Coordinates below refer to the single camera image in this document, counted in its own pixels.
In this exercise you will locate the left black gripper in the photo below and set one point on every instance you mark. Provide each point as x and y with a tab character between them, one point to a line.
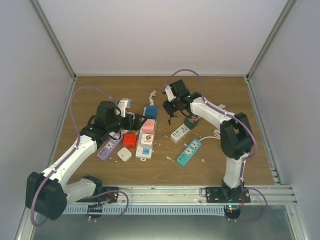
136	126

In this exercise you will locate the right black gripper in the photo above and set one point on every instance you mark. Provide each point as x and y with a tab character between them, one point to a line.
169	110

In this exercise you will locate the black charger with cable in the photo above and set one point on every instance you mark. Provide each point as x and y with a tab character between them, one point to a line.
171	116

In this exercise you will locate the pink cube socket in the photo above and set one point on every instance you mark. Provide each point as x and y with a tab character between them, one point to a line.
149	126

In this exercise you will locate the red cube socket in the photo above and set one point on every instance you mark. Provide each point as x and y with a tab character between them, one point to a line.
130	140

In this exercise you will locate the dark green cube socket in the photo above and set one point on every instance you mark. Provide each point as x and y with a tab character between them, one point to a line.
191	121

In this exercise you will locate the blue cube socket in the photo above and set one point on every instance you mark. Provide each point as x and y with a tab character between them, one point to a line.
151	112

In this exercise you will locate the white cube socket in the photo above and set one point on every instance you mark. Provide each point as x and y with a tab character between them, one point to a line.
147	140

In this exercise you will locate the small white adapter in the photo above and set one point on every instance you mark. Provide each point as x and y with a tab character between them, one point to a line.
124	154

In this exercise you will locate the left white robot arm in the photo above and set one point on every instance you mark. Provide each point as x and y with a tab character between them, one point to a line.
100	127

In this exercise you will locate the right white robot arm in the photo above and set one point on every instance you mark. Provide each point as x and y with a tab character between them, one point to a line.
236	137

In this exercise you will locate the long white power strip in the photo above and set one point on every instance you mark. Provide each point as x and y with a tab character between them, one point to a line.
144	153

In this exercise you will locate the white power strip green ports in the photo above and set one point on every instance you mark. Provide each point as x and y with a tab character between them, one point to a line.
179	133

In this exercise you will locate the purple power strip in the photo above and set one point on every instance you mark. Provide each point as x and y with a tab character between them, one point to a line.
105	153

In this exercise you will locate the teal power strip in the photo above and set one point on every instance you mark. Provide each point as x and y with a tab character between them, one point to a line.
189	152

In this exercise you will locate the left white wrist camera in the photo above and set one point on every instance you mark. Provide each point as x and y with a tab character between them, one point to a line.
123	105

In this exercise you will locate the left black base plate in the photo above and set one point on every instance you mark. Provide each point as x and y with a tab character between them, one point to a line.
111	197

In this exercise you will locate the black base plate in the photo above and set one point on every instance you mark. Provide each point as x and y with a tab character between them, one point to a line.
219	194
111	197

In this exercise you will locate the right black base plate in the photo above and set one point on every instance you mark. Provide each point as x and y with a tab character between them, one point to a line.
219	194

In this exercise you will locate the grey slotted cable duct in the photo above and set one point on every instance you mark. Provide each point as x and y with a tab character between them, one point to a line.
160	210

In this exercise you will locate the aluminium front rail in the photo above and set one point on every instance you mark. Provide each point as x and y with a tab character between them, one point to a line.
160	193

